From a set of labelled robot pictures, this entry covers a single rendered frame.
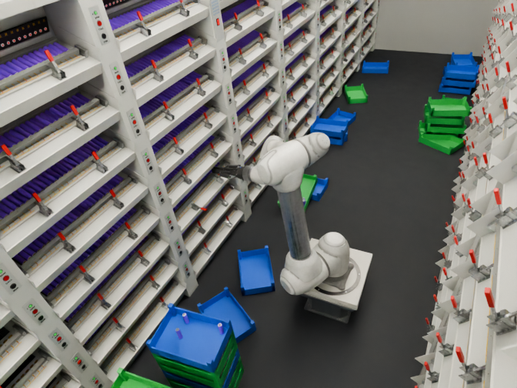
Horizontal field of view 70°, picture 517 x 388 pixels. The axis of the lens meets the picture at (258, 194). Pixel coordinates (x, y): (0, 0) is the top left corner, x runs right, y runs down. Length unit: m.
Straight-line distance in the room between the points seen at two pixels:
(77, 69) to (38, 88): 0.16
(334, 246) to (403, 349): 0.66
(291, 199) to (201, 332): 0.71
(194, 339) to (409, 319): 1.17
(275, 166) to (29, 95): 0.85
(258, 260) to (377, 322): 0.81
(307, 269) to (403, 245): 1.00
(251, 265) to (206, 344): 0.85
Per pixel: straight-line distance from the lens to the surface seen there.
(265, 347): 2.13
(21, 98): 1.37
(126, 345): 2.19
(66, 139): 1.48
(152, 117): 1.82
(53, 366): 1.83
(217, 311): 2.28
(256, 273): 2.39
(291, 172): 1.47
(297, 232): 1.65
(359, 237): 2.59
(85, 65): 1.50
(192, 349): 1.72
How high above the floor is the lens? 1.88
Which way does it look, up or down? 40 degrees down
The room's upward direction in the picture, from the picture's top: 7 degrees counter-clockwise
